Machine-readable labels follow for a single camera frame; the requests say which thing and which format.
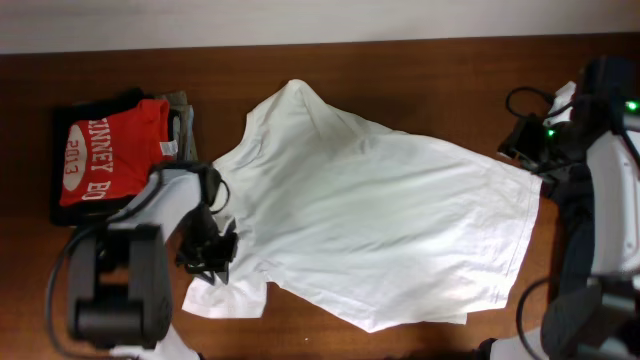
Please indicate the grey folded garment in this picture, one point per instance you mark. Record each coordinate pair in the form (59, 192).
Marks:
(181, 120)

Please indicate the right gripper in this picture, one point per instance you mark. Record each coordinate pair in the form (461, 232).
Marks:
(519, 140)

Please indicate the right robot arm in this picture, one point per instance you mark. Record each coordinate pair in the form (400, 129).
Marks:
(586, 151)

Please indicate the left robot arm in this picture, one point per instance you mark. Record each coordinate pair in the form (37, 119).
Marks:
(119, 296)

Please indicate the red printed folded t-shirt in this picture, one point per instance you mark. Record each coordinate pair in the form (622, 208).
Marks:
(109, 157)

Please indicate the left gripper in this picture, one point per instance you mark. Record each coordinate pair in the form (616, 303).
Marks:
(218, 262)

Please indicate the white t-shirt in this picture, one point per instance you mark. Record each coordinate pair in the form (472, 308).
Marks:
(378, 227)

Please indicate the black folded garment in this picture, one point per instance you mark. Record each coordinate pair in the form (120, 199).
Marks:
(62, 120)

